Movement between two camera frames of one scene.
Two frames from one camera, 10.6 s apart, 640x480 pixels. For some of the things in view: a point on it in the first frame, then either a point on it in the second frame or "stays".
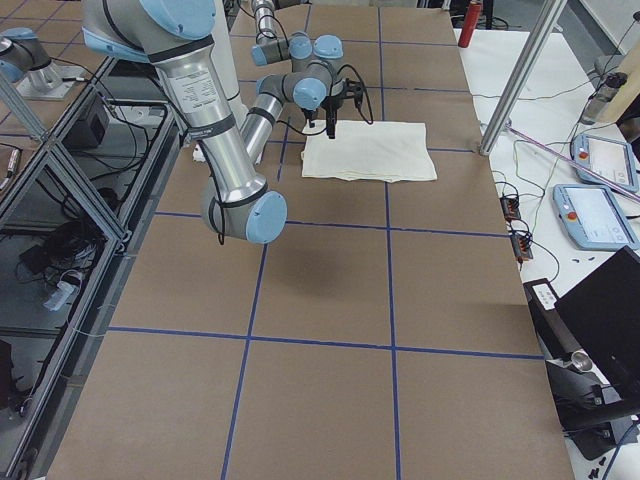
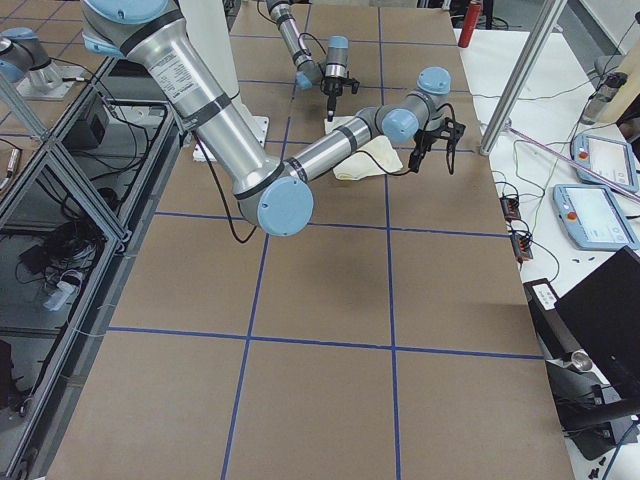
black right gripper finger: x=331 y=118 -> x=450 y=155
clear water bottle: x=602 y=97 stays
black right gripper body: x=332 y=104 -> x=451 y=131
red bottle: x=471 y=19 stays
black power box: x=89 y=129 stays
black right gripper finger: x=311 y=115 -> x=331 y=107
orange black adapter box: x=510 y=205 stays
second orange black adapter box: x=521 y=247 stays
